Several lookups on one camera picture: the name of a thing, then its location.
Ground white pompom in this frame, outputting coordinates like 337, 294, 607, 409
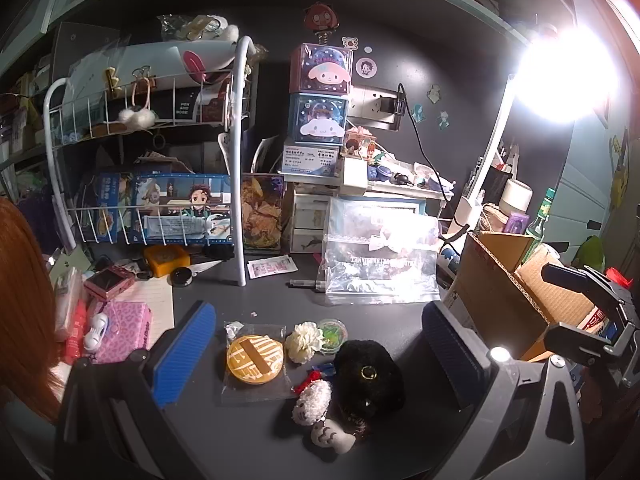
117, 92, 157, 128

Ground pink white sachet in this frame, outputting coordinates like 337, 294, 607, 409
246, 255, 297, 278

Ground pink compact camera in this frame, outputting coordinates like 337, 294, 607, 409
83, 267, 136, 302

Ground white mini drawers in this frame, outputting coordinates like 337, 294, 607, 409
290, 190, 333, 255

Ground brown cardboard box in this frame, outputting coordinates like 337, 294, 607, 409
452, 230, 613, 361

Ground green jelly cup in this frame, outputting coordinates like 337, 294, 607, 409
316, 318, 348, 352

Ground purple cloth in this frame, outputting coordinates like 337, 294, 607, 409
17, 195, 56, 221

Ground black booklet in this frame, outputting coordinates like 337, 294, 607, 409
170, 87, 203, 123

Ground lined notepad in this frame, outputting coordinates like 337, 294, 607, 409
117, 277, 176, 351

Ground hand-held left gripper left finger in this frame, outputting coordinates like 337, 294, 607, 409
55, 300, 218, 480

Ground white printed bag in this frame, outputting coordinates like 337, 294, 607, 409
70, 42, 236, 91

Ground black pen holder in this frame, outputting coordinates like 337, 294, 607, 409
487, 147, 516, 206

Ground white wire rack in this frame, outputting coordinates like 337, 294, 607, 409
44, 35, 258, 287

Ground orange box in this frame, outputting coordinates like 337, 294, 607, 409
144, 245, 192, 278

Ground red white packet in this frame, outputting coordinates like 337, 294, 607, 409
62, 300, 88, 366

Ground white fuzzy plush keychain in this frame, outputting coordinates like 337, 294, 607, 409
291, 366, 335, 426

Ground orange round cookie packet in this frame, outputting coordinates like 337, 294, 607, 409
221, 321, 293, 404

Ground black cable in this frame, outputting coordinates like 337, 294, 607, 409
397, 82, 453, 216

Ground green bottle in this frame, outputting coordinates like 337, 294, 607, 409
525, 187, 557, 241

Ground blue anime box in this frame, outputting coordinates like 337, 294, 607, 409
82, 171, 236, 247

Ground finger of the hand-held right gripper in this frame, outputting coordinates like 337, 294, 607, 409
541, 262, 626, 306
546, 322, 623, 361

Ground green plush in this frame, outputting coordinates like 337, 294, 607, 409
570, 235, 606, 271

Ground pink character box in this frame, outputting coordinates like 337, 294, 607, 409
290, 42, 355, 97

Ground white correction tape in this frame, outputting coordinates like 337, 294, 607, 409
82, 312, 110, 353

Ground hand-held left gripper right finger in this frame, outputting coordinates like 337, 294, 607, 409
421, 301, 586, 480

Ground small anime figure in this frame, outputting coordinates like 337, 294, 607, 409
342, 127, 388, 166

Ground white roll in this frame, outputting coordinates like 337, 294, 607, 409
500, 178, 533, 213

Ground yellow character sticker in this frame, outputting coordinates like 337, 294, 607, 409
607, 127, 632, 206

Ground white desk riser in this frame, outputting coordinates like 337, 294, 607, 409
280, 172, 457, 211

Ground white desk lamp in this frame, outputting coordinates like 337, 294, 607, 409
440, 25, 621, 241

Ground brown snack bag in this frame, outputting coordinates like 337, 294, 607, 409
241, 172, 287, 252

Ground white labelled box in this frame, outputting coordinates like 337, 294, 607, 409
280, 137, 343, 178

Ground pink leopard print pouch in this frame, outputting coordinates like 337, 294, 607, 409
87, 301, 153, 365

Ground white fabric flower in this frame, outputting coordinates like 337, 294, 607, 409
285, 322, 326, 363

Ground red head spring figure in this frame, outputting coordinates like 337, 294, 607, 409
304, 2, 337, 46

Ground wall socket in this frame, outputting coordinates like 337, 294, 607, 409
348, 85, 406, 131

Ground orange hair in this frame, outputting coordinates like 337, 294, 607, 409
0, 197, 68, 426

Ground black fluffy plush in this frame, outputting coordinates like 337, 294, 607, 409
332, 339, 406, 428

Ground cream small box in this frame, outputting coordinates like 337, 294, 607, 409
342, 157, 371, 193

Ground blue character box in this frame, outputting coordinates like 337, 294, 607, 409
288, 92, 349, 143

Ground clear zip bag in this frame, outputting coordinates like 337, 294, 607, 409
321, 195, 443, 306

